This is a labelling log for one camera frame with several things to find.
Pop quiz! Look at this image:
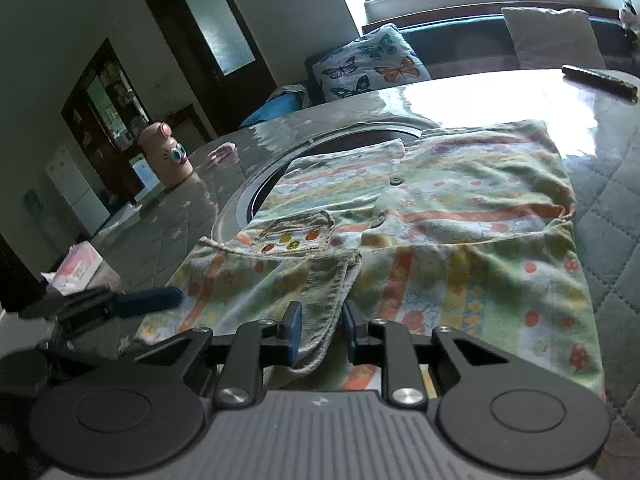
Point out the white fridge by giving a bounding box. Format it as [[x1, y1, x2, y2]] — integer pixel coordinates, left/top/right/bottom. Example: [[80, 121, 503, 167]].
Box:
[[45, 146, 112, 237]]

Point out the pink tissue pack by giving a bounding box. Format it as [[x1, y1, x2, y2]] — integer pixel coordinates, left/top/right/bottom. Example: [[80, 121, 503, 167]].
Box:
[[42, 240, 103, 296]]

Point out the black remote control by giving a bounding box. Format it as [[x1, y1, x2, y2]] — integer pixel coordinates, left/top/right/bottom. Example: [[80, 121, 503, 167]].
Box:
[[561, 64, 640, 101]]

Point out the dark glass front cabinet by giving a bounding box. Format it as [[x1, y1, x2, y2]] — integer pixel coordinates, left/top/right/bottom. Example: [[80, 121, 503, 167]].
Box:
[[61, 37, 151, 201]]

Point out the small pink object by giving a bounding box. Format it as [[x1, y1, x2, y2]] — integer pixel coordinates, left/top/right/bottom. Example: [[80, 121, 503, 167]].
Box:
[[207, 142, 237, 163]]

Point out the dark wooden chair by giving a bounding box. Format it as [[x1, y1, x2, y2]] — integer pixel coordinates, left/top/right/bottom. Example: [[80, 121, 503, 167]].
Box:
[[160, 102, 218, 146]]

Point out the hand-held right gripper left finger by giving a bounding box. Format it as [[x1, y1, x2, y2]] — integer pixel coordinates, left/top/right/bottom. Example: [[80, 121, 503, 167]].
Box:
[[135, 301, 303, 408]]

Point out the dark wooden door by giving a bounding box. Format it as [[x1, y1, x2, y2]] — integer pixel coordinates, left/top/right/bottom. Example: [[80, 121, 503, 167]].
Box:
[[144, 0, 278, 111]]

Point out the patterned green child's shirt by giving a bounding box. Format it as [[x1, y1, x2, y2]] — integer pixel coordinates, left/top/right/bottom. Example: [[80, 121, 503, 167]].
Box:
[[135, 119, 608, 401]]

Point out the black and white plush dog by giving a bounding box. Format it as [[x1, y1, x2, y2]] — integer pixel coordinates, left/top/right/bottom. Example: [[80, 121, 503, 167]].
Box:
[[619, 0, 640, 36]]

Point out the pink cartoon face bottle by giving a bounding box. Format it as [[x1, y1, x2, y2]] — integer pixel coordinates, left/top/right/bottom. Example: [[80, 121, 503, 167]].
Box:
[[137, 121, 201, 192]]

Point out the butterfly print pillow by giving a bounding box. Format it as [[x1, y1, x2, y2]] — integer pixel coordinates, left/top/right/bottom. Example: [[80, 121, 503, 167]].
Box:
[[312, 23, 432, 103]]

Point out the round black table hob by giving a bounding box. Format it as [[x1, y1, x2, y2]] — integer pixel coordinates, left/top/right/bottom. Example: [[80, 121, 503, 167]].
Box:
[[211, 112, 443, 246]]

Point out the grey cloth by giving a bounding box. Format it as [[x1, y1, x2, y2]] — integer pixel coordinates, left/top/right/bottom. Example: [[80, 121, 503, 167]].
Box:
[[267, 84, 308, 106]]

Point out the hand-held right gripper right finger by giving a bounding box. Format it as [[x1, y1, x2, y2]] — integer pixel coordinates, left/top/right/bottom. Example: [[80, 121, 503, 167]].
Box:
[[342, 302, 516, 406]]

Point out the white paper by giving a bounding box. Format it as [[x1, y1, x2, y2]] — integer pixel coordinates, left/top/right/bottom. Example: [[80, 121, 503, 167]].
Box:
[[95, 202, 143, 241]]

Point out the grey pillow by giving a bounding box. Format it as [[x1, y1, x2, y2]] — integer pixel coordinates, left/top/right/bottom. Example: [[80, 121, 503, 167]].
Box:
[[501, 6, 607, 71]]

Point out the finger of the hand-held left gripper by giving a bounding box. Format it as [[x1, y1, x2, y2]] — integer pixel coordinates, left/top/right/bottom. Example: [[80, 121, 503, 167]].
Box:
[[20, 286, 184, 324]]

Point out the blue corner sofa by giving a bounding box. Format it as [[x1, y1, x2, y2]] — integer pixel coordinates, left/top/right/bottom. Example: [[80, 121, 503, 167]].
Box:
[[240, 2, 640, 128]]

